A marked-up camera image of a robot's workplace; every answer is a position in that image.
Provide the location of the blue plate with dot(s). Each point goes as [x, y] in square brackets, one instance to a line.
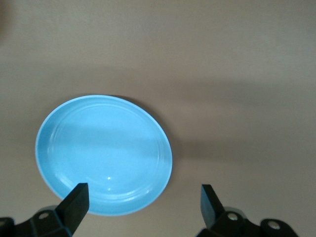
[103, 148]

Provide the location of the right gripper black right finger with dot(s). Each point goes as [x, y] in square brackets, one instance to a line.
[212, 209]

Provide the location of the brown table cloth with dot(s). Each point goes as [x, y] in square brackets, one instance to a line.
[222, 74]

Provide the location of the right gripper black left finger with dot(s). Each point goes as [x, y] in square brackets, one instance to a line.
[72, 207]

